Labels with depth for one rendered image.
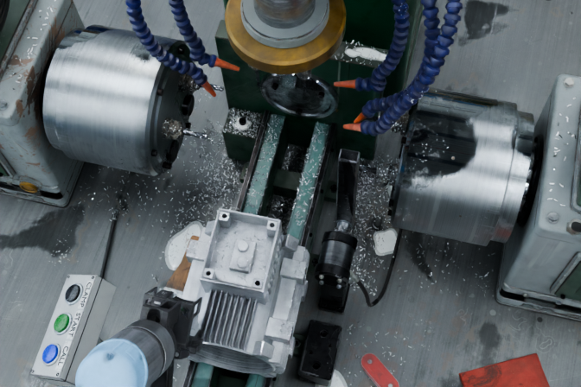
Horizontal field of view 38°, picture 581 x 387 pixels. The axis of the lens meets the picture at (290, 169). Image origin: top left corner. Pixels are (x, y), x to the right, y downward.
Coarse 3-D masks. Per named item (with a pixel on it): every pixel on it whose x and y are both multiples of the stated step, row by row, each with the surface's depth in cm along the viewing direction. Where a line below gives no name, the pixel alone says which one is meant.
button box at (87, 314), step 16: (64, 288) 137; (80, 288) 134; (96, 288) 134; (112, 288) 137; (64, 304) 135; (80, 304) 133; (96, 304) 134; (80, 320) 131; (96, 320) 134; (48, 336) 133; (64, 336) 131; (80, 336) 131; (96, 336) 133; (64, 352) 129; (80, 352) 131; (32, 368) 131; (48, 368) 129; (64, 368) 128; (64, 384) 131
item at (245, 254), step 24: (240, 216) 132; (216, 240) 133; (240, 240) 131; (264, 240) 132; (216, 264) 131; (240, 264) 129; (264, 264) 131; (216, 288) 129; (240, 288) 126; (264, 288) 126
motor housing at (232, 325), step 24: (192, 264) 136; (192, 288) 135; (288, 288) 134; (216, 312) 128; (240, 312) 128; (264, 312) 131; (288, 312) 132; (216, 336) 126; (240, 336) 127; (264, 336) 130; (216, 360) 141; (240, 360) 141; (264, 360) 130
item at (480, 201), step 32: (448, 96) 140; (416, 128) 135; (448, 128) 135; (480, 128) 134; (512, 128) 134; (416, 160) 134; (448, 160) 133; (480, 160) 133; (512, 160) 133; (416, 192) 135; (448, 192) 134; (480, 192) 133; (512, 192) 133; (416, 224) 140; (448, 224) 138; (480, 224) 136; (512, 224) 136
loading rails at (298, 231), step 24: (264, 120) 164; (264, 144) 162; (312, 144) 162; (264, 168) 160; (312, 168) 160; (240, 192) 157; (264, 192) 158; (288, 192) 167; (336, 192) 168; (264, 216) 164; (312, 216) 154; (312, 240) 162; (312, 264) 161; (192, 384) 142; (216, 384) 149; (240, 384) 149; (264, 384) 142
